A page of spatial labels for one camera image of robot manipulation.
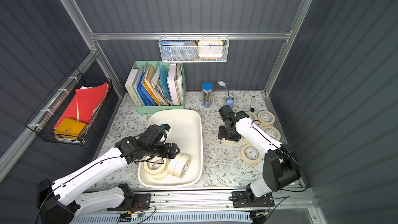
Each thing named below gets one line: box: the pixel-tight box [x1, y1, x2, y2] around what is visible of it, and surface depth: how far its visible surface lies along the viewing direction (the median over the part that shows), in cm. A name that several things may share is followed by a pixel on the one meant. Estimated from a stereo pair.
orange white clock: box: [197, 39, 224, 58], surface depth 90 cm
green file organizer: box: [132, 60, 186, 115], surface depth 101 cm
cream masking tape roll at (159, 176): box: [150, 170, 169, 179], surface depth 80 cm
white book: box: [124, 68, 142, 107], surface depth 94 cm
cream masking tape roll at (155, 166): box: [143, 156, 168, 176], surface depth 79 cm
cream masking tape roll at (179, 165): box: [166, 154, 192, 179], surface depth 76 cm
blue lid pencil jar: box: [201, 81, 213, 109], surface depth 103 cm
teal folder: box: [159, 65, 172, 101], surface depth 100 cm
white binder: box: [166, 63, 180, 106], surface depth 98 cm
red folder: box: [53, 82, 108, 130], surface depth 75 cm
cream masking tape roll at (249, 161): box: [240, 143, 263, 165], surface depth 86 cm
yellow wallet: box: [53, 117, 87, 137], surface depth 65 cm
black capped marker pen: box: [250, 95, 256, 112], surface depth 117 cm
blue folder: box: [136, 72, 159, 107], surface depth 100 cm
